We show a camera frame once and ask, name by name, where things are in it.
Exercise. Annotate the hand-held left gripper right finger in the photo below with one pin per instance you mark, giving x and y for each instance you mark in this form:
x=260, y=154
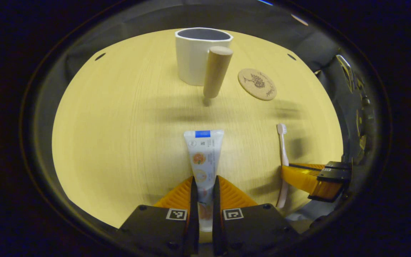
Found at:
x=216, y=217

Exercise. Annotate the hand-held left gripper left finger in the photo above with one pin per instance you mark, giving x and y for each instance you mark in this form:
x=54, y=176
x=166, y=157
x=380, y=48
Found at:
x=194, y=217

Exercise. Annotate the silver metal bar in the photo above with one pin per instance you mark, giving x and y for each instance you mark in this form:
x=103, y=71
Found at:
x=344, y=69

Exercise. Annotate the round wooden coaster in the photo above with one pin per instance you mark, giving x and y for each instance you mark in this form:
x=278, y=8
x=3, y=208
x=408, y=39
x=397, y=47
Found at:
x=257, y=85

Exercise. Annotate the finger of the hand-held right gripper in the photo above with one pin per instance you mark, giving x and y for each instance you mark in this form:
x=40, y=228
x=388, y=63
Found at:
x=334, y=173
x=309, y=165

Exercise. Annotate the white toothpaste tube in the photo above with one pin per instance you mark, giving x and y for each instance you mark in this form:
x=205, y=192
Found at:
x=203, y=153

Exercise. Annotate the pale pink toothbrush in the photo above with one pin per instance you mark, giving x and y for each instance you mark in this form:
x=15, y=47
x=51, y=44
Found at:
x=283, y=150

